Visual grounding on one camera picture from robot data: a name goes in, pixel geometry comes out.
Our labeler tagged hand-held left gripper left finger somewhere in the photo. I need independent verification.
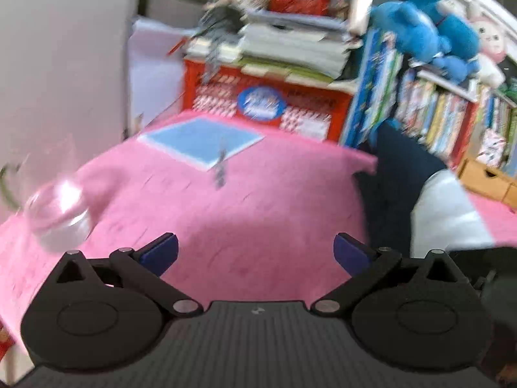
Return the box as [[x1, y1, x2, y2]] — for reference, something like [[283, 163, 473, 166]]
[[52, 232, 203, 318]]

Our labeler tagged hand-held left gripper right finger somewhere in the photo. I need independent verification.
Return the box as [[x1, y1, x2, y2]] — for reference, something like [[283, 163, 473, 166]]
[[311, 232, 463, 317]]

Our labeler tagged white navy red striped jacket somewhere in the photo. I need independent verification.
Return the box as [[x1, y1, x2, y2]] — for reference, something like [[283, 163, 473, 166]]
[[353, 121, 517, 259]]

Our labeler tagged pink blanket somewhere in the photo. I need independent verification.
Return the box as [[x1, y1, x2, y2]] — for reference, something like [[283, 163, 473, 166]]
[[0, 111, 517, 344]]

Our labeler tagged pen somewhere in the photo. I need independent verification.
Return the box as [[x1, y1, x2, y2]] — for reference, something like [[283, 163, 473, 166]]
[[214, 145, 229, 189]]

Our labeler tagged clear glass cup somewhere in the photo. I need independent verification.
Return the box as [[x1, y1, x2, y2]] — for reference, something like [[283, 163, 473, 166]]
[[24, 176, 94, 253]]

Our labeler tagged wooden drawer organizer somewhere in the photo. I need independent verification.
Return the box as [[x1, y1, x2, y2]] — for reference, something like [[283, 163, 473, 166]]
[[458, 157, 517, 207]]

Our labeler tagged red plastic crate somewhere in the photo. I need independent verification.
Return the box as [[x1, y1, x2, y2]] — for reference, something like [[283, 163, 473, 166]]
[[182, 59, 354, 142]]

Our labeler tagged row of books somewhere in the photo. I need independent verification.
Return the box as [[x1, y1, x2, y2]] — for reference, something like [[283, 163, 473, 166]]
[[339, 28, 517, 170]]

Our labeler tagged white paper board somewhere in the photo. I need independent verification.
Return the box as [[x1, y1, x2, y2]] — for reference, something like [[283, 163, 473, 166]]
[[127, 18, 190, 134]]

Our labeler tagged stack of papers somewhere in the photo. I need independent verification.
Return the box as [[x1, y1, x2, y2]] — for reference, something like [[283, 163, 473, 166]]
[[186, 12, 356, 85]]

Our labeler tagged blue white plush toy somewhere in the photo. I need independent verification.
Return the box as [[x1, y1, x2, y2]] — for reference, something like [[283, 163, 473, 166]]
[[372, 2, 451, 65], [406, 0, 481, 85]]

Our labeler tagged pink white rabbit plush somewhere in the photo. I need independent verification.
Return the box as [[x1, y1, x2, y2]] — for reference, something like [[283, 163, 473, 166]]
[[469, 2, 510, 87]]

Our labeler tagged small red basket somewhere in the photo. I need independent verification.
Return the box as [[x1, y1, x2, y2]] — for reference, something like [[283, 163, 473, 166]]
[[267, 0, 332, 17]]

